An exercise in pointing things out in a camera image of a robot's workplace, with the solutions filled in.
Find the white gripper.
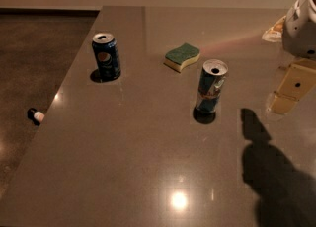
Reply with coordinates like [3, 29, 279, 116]
[269, 0, 316, 115]

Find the green and yellow sponge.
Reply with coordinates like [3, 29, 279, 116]
[164, 43, 200, 73]

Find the crumpled snack wrapper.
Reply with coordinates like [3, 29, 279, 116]
[262, 16, 285, 42]

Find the silver blue energy drink can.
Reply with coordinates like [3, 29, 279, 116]
[196, 59, 228, 114]

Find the blue Pepsi soda can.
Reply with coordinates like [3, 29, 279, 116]
[92, 33, 120, 81]

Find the small black white bottle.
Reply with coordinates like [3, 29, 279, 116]
[27, 108, 44, 123]

